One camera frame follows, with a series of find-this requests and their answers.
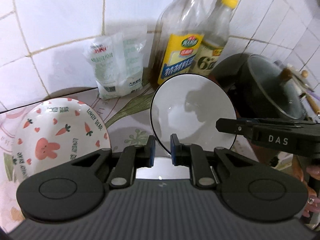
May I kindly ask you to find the white ribbed bowl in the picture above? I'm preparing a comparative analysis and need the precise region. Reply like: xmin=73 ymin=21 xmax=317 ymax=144
xmin=150 ymin=74 xmax=236 ymax=153
xmin=136 ymin=157 xmax=190 ymax=180

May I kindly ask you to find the pink bunny plate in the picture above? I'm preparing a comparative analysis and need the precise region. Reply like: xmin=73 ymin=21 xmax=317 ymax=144
xmin=12 ymin=98 xmax=111 ymax=182

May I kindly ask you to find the right hand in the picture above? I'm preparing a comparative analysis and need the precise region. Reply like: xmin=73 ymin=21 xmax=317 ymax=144
xmin=291 ymin=154 xmax=320 ymax=218

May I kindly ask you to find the black pot with lid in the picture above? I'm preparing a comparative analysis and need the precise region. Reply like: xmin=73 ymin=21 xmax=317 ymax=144
xmin=209 ymin=54 xmax=306 ymax=120

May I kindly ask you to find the small pot with lid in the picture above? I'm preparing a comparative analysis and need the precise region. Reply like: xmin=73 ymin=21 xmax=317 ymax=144
xmin=274 ymin=60 xmax=319 ymax=118

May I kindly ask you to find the floral table cloth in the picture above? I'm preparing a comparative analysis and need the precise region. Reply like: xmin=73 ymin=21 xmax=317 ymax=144
xmin=0 ymin=80 xmax=293 ymax=233

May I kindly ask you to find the yellow cap vinegar bottle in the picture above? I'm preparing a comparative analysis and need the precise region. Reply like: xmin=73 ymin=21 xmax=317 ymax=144
xmin=189 ymin=0 xmax=238 ymax=76

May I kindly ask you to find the yellow label oil bottle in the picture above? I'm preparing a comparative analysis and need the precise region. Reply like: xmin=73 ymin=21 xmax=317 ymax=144
xmin=149 ymin=0 xmax=206 ymax=88

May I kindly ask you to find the white salt bag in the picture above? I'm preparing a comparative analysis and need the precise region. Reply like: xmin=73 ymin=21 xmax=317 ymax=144
xmin=84 ymin=25 xmax=147 ymax=100

